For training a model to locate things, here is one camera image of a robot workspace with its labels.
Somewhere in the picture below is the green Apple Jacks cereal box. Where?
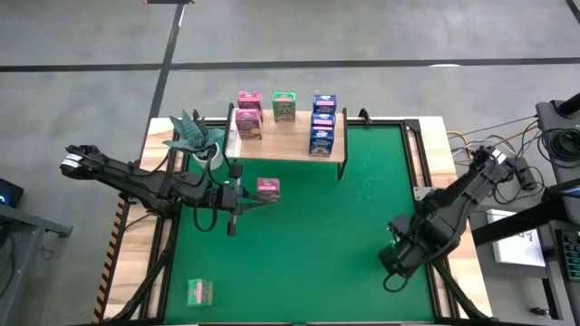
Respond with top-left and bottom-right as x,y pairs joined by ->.
271,91 -> 297,123
186,278 -> 215,308

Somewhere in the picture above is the backlit keyboard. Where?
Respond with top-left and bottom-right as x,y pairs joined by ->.
555,228 -> 580,283

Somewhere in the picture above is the yellow extension cable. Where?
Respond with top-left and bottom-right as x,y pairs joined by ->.
447,129 -> 481,164

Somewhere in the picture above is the white board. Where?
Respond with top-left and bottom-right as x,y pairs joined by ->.
486,207 -> 547,268

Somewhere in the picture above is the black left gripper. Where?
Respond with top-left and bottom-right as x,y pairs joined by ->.
219,162 -> 276,237

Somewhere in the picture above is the pink Raisin Bran cereal box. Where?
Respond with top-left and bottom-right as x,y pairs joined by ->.
256,177 -> 281,203
237,89 -> 263,110
234,108 -> 263,140

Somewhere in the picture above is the black cable bundle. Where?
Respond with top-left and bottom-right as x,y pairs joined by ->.
446,115 -> 545,206

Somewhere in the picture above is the black power strip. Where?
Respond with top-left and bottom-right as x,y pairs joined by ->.
510,156 -> 538,191

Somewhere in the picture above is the green plant in white pot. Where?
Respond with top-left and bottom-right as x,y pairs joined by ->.
162,108 -> 227,172

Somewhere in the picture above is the blue Frosted Flakes cereal box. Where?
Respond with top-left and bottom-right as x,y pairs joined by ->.
308,125 -> 335,158
312,93 -> 338,114
311,112 -> 337,129

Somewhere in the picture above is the black device with blue light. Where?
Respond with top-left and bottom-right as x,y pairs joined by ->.
0,177 -> 25,208

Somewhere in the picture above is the coiled black cable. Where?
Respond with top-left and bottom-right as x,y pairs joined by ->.
543,129 -> 580,164

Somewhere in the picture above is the black metal rig frame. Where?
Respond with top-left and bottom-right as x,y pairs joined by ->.
103,115 -> 499,326

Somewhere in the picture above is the green table mat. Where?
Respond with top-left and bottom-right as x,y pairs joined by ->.
163,125 -> 436,323

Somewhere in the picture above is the grey desk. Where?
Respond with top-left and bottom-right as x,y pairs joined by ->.
0,203 -> 73,326
466,198 -> 580,326

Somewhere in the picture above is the grey equipment tower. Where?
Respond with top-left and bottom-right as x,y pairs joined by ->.
536,92 -> 580,187

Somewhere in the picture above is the black orange striped edge strip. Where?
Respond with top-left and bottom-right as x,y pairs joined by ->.
92,197 -> 127,323

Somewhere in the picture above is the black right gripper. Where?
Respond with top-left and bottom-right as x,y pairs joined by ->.
378,215 -> 430,277

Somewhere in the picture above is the wooden shelf with black frame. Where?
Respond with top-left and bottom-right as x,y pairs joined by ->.
224,102 -> 350,181

